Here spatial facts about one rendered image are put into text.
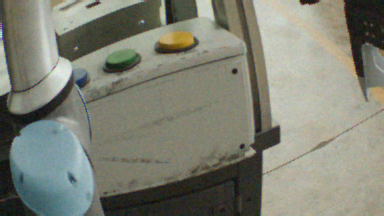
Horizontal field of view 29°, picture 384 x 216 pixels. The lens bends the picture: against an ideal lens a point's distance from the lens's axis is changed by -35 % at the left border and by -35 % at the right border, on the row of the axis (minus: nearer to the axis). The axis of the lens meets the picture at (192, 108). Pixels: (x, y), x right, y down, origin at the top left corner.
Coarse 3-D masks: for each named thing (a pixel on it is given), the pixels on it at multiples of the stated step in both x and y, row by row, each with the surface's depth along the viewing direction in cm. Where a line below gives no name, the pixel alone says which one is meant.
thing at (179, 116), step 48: (144, 48) 120; (240, 48) 119; (96, 96) 113; (144, 96) 116; (192, 96) 119; (240, 96) 121; (96, 144) 116; (144, 144) 119; (192, 144) 121; (240, 144) 124
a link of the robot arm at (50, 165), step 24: (24, 144) 85; (48, 144) 85; (72, 144) 85; (24, 168) 82; (48, 168) 82; (72, 168) 82; (24, 192) 82; (48, 192) 80; (72, 192) 81; (96, 192) 88
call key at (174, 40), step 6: (162, 36) 120; (168, 36) 120; (174, 36) 119; (180, 36) 119; (186, 36) 119; (192, 36) 119; (162, 42) 118; (168, 42) 118; (174, 42) 118; (180, 42) 118; (186, 42) 118; (192, 42) 119; (162, 48) 118; (168, 48) 118; (174, 48) 118
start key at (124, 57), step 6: (114, 54) 118; (120, 54) 117; (126, 54) 117; (132, 54) 117; (108, 60) 116; (114, 60) 116; (120, 60) 116; (126, 60) 116; (132, 60) 116; (108, 66) 116; (114, 66) 116; (120, 66) 115
